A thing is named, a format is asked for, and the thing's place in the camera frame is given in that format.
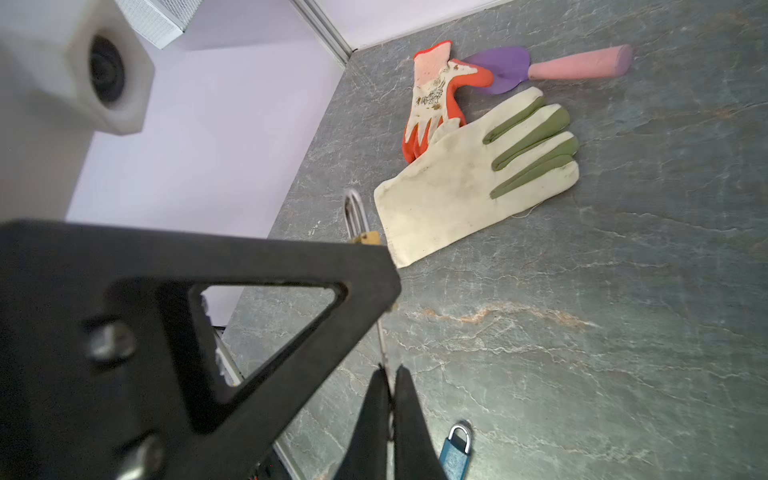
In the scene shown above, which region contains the purple trowel pink handle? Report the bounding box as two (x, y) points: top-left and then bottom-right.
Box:
(463, 45), (633, 95)

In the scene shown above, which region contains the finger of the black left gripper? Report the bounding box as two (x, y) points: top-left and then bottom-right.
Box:
(1, 220), (401, 479)

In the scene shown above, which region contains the small white mesh basket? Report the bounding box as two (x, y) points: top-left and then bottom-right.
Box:
(115, 0), (203, 49)

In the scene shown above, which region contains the brass padlock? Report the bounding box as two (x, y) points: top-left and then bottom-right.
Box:
(343, 189), (382, 246)

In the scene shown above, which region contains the aluminium frame corner post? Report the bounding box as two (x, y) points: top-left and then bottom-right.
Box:
(290, 0), (354, 67)

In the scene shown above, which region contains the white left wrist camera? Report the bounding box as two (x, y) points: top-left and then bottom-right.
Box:
(1, 1), (154, 221)

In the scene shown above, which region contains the cream green work glove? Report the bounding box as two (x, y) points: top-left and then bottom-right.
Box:
(374, 87), (579, 268)

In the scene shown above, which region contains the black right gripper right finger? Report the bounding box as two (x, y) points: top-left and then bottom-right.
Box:
(393, 366), (446, 480)

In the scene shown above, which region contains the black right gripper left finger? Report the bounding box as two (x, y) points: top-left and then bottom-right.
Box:
(334, 367), (391, 480)

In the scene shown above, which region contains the red white work glove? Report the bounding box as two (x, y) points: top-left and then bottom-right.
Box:
(402, 41), (494, 164)

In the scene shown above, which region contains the small blue padlock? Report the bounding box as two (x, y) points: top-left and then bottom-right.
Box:
(439, 420), (473, 480)

